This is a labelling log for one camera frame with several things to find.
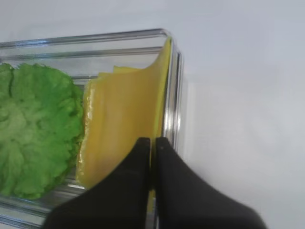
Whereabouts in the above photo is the yellow cheese slice stack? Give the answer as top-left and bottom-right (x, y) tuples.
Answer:
(76, 65), (141, 189)

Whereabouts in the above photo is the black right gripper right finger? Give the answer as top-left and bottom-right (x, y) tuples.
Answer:
(154, 137), (266, 229)

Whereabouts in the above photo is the green lettuce leaf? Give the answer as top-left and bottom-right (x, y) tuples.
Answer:
(0, 63), (83, 199)

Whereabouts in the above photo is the clear plastic topping container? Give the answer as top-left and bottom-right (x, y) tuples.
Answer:
(0, 29), (183, 229)

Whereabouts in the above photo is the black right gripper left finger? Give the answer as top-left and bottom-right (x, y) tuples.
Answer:
(42, 138), (150, 229)

